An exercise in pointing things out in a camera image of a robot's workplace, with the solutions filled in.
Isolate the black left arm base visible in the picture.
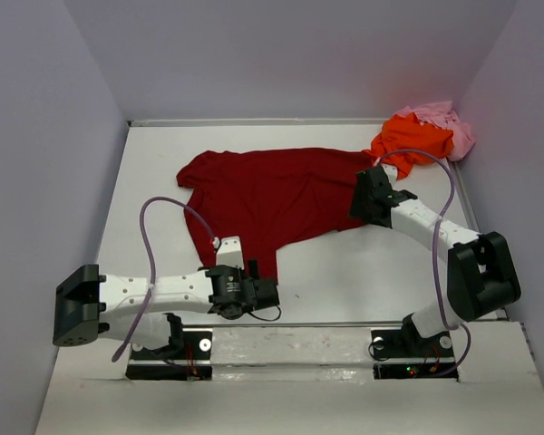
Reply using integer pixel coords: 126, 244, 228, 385
125, 314, 213, 382

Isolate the dark red t shirt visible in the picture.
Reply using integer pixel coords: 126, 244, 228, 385
176, 148, 373, 278

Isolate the white rail at table edge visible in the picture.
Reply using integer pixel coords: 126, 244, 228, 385
127, 118, 386, 128

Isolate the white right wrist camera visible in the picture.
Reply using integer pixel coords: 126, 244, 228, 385
379, 164, 398, 186

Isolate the pink t shirt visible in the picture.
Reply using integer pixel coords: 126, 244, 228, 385
395, 101, 476, 161

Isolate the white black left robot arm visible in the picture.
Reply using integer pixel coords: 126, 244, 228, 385
52, 264, 280, 358

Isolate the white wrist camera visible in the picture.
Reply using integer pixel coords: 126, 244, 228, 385
379, 164, 398, 186
212, 236, 244, 268

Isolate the orange t shirt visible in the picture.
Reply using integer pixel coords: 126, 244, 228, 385
364, 112, 453, 179

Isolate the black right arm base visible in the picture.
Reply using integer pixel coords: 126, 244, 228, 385
367, 328, 459, 381

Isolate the white front board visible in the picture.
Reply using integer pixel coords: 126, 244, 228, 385
37, 322, 544, 434

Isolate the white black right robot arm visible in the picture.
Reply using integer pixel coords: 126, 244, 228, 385
349, 166, 521, 355

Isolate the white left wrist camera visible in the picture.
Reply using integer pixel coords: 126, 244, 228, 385
212, 236, 244, 268

